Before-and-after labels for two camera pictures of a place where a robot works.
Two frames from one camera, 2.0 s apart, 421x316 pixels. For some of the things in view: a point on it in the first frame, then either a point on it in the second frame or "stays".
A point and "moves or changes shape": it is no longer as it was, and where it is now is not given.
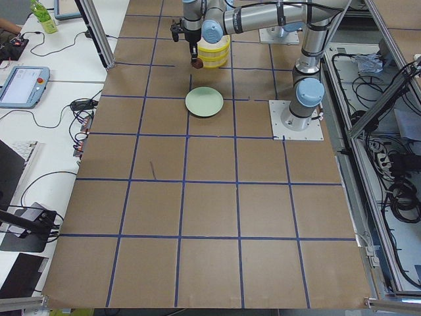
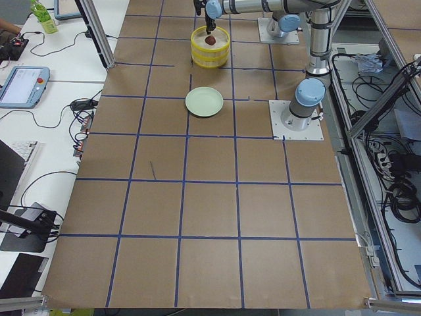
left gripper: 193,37 to 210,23
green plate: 204,101 stays
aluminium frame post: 97,31 stays
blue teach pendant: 24,87 stays
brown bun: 198,64 moves or changes shape
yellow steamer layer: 220,48 stays
